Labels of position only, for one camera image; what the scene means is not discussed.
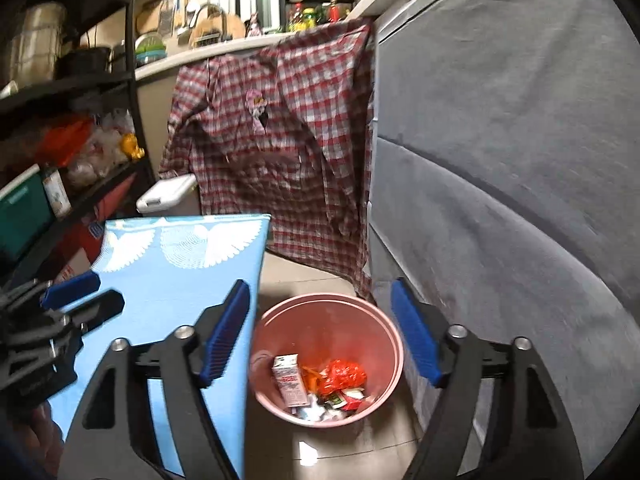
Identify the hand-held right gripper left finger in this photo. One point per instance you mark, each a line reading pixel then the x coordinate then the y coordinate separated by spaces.
pixel 225 332

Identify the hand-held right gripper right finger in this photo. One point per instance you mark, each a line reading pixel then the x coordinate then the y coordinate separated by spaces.
pixel 415 335

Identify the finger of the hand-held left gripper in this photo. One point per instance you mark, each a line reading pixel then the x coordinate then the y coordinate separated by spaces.
pixel 70 290
pixel 102 307

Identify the pink plastic bucket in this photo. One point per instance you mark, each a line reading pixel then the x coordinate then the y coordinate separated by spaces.
pixel 350 320

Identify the white box with red print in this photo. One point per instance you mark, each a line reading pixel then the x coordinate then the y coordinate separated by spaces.
pixel 290 380

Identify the orange wrapper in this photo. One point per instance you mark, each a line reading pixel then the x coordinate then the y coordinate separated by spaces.
pixel 312 380

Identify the green ointment tube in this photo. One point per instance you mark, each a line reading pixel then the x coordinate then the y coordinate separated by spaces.
pixel 334 400

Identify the white tissue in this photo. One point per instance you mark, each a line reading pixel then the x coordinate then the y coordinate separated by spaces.
pixel 312 412

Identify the person's left hand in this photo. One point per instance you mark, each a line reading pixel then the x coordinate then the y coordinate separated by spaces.
pixel 45 432

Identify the red cardboard box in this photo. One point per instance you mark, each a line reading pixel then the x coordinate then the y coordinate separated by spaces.
pixel 85 240

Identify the blue cloth with white wings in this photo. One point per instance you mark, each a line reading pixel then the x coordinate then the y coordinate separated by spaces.
pixel 175 285

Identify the green cooler box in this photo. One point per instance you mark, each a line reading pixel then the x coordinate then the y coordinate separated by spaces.
pixel 22 215

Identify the spice jar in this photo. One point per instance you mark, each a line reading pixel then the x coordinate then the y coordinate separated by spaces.
pixel 57 195

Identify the white lidded bin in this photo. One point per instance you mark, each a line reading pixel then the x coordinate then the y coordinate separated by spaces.
pixel 165 190

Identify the clear bags of food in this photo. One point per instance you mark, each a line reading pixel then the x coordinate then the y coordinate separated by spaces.
pixel 100 150

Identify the orange red plastic bag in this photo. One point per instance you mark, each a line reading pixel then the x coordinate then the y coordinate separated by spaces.
pixel 65 140

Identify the red plaid shirt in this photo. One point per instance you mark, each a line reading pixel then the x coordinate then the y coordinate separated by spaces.
pixel 280 160

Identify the black shelf rack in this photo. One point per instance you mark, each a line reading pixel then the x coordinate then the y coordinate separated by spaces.
pixel 75 85

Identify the dark cooking pot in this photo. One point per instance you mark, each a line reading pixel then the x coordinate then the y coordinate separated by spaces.
pixel 85 62

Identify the white kitchen counter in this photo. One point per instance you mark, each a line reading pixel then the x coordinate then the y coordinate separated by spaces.
pixel 165 65

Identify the large metal pot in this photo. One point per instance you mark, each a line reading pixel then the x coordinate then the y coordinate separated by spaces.
pixel 40 45

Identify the hanging metal grater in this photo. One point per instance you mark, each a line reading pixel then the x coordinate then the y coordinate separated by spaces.
pixel 167 15

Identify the round wooden cutting board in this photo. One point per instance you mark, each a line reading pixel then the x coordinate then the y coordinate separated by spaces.
pixel 230 27

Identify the pink spray bottle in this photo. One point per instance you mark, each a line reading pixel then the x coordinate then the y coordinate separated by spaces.
pixel 253 25

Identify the metal faucet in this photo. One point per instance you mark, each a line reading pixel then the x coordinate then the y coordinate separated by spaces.
pixel 207 10

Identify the black condiment rack with bottles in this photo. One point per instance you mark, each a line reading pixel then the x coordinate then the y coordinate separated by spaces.
pixel 320 12

